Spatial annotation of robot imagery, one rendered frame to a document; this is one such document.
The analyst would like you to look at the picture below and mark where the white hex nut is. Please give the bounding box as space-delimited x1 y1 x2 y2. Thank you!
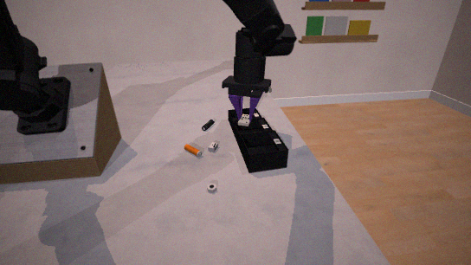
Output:
207 184 216 193

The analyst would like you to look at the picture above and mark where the orange battery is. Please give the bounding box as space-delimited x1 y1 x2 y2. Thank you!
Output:
184 144 202 157

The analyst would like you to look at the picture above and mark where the cream domino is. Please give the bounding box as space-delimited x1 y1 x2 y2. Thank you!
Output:
238 114 250 126

